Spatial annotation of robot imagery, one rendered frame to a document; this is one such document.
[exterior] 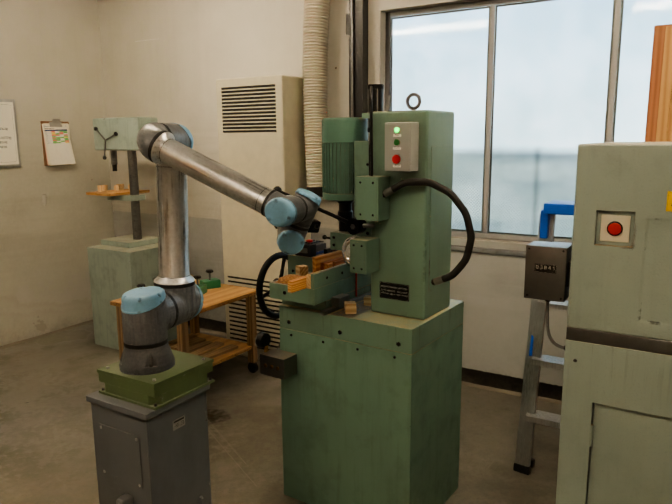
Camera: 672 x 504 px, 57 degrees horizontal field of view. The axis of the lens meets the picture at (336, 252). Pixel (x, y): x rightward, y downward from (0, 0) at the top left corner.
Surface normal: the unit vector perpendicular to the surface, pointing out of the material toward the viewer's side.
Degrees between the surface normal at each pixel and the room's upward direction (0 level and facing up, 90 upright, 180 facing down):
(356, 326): 90
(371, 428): 90
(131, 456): 90
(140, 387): 90
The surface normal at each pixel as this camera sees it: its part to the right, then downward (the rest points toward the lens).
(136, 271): 0.84, 0.09
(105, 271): -0.54, 0.16
